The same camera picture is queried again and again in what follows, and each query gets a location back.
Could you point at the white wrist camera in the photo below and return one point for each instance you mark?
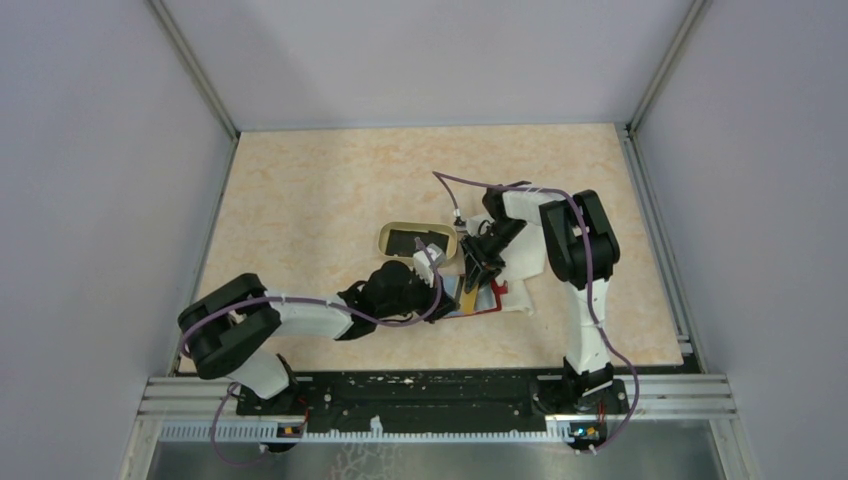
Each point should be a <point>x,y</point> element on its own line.
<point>427,261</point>
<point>459,224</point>

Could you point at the aluminium frame rail right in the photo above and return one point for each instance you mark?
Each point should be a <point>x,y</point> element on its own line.
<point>693,17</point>

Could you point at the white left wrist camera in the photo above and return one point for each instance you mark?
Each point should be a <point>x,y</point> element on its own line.
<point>427,261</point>

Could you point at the aluminium frame rail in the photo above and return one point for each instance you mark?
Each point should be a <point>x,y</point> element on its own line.
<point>191,64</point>
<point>693,17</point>
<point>658,397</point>

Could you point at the white cloth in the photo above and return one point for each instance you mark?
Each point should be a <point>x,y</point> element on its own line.
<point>524,259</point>

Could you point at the red leather card holder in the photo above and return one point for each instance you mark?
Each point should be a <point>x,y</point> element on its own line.
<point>489,300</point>

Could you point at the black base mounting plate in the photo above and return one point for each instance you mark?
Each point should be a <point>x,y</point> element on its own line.
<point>433,401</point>

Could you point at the white slotted cable duct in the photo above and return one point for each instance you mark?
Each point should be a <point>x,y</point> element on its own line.
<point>268,432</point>

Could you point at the aluminium front frame rail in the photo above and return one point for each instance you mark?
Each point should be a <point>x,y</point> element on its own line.
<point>658,397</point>

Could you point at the aluminium frame rail left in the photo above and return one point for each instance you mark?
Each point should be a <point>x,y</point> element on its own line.
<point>191,64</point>

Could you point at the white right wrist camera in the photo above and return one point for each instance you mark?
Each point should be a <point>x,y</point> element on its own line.
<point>459,224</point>

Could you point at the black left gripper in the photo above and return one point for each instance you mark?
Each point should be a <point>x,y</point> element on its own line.
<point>444,307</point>

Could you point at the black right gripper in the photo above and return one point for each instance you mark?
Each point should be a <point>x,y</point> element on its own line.
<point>479,267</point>

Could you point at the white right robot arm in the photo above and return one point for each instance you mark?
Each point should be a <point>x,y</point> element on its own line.
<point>581,250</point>

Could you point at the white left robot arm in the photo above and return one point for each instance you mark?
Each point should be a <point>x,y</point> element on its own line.
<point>223,333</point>

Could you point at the beige plastic tray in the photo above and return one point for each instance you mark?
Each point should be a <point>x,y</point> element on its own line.
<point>450,252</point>

